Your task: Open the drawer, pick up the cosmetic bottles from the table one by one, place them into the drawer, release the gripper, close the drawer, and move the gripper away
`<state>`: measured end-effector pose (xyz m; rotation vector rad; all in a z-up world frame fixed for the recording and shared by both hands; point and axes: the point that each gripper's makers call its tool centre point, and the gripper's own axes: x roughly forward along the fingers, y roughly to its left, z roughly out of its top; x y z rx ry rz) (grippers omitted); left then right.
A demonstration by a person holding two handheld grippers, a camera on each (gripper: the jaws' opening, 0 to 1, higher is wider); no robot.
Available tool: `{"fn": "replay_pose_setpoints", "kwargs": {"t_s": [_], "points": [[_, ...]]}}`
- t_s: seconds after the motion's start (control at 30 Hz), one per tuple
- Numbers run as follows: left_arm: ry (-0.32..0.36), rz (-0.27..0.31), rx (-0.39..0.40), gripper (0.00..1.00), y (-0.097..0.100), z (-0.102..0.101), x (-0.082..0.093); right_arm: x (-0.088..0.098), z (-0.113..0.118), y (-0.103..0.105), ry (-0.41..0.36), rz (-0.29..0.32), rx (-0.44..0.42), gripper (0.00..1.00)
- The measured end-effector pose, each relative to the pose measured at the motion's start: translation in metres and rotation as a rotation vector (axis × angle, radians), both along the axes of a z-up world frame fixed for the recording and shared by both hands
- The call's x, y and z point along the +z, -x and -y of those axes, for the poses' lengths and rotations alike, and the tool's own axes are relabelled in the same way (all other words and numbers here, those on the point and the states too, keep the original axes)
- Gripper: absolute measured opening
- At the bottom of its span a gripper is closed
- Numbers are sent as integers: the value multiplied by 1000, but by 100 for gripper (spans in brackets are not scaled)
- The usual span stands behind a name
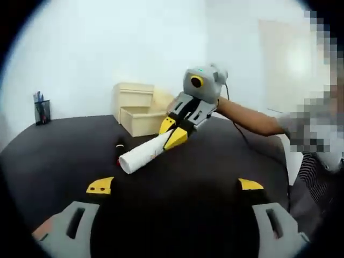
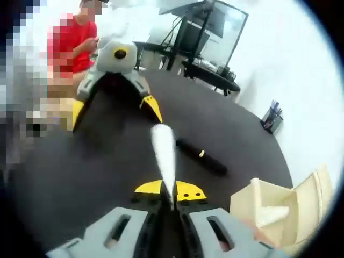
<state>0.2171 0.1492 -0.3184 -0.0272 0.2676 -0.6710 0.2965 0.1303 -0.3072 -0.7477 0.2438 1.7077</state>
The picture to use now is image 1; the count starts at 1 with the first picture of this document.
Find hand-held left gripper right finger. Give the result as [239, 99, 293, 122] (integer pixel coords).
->
[237, 177, 310, 258]

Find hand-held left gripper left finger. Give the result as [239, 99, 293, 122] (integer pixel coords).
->
[44, 176, 116, 258]

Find white barcode cosmetic bottle tube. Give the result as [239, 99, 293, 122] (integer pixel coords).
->
[118, 131, 173, 175]

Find person's left hand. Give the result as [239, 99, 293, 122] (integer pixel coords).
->
[32, 217, 54, 242]

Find cream wooden desk organizer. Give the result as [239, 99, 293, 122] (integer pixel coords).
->
[112, 82, 176, 128]

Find person's dark trousers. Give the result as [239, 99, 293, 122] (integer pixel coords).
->
[289, 171, 344, 244]

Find person's striped garment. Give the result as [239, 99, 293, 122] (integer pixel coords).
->
[295, 151, 328, 203]

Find small dark object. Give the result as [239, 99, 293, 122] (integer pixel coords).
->
[114, 136, 126, 166]

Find black table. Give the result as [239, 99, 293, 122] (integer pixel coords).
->
[0, 114, 291, 258]

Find black mesh pen holder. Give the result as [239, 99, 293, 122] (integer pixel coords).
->
[33, 90, 52, 126]

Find cream wall panel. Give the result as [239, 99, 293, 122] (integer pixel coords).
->
[257, 18, 322, 115]

